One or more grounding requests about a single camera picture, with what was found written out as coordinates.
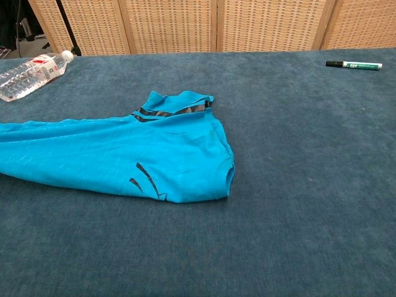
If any wooden rattan folding screen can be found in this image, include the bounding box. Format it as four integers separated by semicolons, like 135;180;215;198
27;0;396;56

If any white marker pen black cap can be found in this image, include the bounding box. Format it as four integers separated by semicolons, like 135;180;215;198
325;60;383;71

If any clear plastic water bottle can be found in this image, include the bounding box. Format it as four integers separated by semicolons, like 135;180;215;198
0;50;74;103

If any black tripod stand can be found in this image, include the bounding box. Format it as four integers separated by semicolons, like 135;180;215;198
55;0;83;57

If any black office chair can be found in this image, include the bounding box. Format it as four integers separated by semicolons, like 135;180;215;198
0;0;46;51

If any blue printed t-shirt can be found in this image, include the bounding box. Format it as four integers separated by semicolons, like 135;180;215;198
0;89;236;204

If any blue carpet table cover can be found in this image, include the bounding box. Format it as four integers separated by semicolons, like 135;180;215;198
0;48;396;297

